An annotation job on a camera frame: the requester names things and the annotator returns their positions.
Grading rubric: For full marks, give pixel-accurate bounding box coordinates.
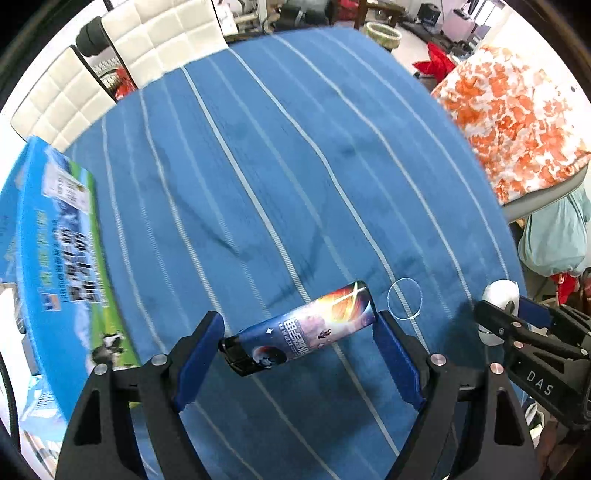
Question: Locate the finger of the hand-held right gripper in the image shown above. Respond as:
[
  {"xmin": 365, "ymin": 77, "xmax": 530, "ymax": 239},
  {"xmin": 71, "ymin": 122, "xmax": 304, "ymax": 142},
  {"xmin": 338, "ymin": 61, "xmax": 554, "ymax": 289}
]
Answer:
[
  {"xmin": 473, "ymin": 300, "xmax": 587, "ymax": 365},
  {"xmin": 521, "ymin": 296, "xmax": 591, "ymax": 352}
]

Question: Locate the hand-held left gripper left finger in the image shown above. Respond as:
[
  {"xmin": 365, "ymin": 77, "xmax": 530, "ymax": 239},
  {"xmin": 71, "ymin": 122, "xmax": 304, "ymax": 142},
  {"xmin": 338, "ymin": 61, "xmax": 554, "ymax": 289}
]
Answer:
[{"xmin": 61, "ymin": 311, "xmax": 225, "ymax": 480}]

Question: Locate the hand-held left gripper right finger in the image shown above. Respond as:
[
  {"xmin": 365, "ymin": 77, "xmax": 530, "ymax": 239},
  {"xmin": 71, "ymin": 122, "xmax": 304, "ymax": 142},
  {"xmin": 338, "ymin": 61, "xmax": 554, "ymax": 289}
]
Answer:
[{"xmin": 372, "ymin": 310, "xmax": 541, "ymax": 480}]

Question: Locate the space-print drink bottle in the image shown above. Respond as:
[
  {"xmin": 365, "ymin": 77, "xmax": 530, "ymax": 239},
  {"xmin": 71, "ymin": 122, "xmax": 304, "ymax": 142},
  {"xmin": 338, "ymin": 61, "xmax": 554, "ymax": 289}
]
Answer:
[{"xmin": 218, "ymin": 280, "xmax": 374, "ymax": 377}]

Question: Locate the blue cardboard box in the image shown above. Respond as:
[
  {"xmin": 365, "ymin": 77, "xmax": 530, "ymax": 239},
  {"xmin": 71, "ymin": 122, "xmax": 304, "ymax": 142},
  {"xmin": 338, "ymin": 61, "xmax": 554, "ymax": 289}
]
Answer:
[{"xmin": 0, "ymin": 136, "xmax": 141, "ymax": 444}]

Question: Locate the person's right hand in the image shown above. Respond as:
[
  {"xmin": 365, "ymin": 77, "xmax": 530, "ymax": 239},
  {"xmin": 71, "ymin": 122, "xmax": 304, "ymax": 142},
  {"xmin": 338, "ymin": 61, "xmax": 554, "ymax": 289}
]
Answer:
[{"xmin": 538, "ymin": 418, "xmax": 591, "ymax": 480}]

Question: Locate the light green bag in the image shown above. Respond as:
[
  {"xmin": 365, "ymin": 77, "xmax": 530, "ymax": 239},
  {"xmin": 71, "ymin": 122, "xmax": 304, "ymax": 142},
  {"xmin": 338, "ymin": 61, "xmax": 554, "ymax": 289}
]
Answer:
[{"xmin": 517, "ymin": 187, "xmax": 591, "ymax": 278}]

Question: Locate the orange floral cushion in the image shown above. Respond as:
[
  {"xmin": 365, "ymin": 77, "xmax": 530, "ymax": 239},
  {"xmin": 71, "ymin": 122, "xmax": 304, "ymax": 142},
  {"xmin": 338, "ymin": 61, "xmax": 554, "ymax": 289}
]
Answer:
[{"xmin": 430, "ymin": 45, "xmax": 591, "ymax": 206}]

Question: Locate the blue striped tablecloth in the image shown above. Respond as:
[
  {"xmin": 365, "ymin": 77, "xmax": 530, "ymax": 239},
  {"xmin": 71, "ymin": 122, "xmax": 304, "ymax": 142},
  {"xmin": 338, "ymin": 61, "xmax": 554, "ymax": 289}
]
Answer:
[{"xmin": 60, "ymin": 25, "xmax": 527, "ymax": 480}]

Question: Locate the red cloth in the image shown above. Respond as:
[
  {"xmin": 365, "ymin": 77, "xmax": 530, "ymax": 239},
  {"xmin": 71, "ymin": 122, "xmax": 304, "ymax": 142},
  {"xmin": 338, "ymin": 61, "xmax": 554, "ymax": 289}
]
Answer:
[{"xmin": 412, "ymin": 41, "xmax": 458, "ymax": 84}]

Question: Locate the red plastic bag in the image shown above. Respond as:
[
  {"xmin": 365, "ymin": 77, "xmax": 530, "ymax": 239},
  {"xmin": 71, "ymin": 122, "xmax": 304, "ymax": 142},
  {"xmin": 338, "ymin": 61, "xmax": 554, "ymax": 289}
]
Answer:
[{"xmin": 113, "ymin": 67, "xmax": 137, "ymax": 100}]

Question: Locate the white padded chair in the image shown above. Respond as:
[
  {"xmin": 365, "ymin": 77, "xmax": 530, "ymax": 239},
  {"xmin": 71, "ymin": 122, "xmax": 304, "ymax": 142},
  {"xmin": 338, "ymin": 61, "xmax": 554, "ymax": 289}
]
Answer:
[
  {"xmin": 100, "ymin": 0, "xmax": 229, "ymax": 88},
  {"xmin": 10, "ymin": 46, "xmax": 118, "ymax": 153}
]

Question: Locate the waste bin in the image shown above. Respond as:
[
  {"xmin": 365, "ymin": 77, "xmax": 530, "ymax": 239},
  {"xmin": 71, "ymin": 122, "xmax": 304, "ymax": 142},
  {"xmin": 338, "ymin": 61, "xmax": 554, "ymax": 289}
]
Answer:
[{"xmin": 365, "ymin": 21, "xmax": 402, "ymax": 49}]

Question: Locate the black treadmill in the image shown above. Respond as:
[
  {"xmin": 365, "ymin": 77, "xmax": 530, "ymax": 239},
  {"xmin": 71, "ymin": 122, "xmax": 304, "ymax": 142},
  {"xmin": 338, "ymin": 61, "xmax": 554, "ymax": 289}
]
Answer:
[{"xmin": 406, "ymin": 0, "xmax": 481, "ymax": 51}]

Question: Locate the wooden chair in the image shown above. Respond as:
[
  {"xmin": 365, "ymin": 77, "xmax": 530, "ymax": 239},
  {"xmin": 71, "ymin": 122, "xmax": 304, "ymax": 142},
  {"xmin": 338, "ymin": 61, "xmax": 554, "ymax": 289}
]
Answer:
[{"xmin": 355, "ymin": 0, "xmax": 409, "ymax": 26}]

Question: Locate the black weight bench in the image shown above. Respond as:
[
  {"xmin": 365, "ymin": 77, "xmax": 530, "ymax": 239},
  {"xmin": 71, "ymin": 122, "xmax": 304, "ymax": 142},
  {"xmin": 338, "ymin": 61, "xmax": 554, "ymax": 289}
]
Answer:
[{"xmin": 281, "ymin": 0, "xmax": 333, "ymax": 24}]

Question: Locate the black cable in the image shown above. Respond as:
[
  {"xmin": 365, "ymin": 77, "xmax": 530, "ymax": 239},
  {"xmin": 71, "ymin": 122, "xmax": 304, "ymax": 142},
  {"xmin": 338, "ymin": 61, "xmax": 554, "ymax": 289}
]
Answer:
[{"xmin": 0, "ymin": 351, "xmax": 21, "ymax": 457}]

